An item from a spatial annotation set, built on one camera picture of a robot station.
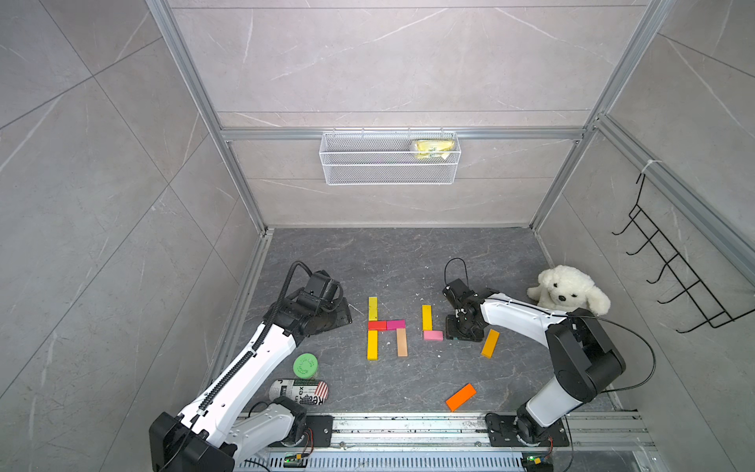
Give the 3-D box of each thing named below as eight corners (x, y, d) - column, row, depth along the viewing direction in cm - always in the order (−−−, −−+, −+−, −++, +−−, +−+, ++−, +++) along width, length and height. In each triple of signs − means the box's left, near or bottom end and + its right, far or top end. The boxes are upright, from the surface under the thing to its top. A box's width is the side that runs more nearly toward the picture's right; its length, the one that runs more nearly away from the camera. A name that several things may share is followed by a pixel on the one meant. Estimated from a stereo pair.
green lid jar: (295, 381, 84) (291, 375, 79) (299, 360, 88) (295, 353, 83) (317, 381, 84) (314, 375, 79) (320, 360, 88) (317, 353, 83)
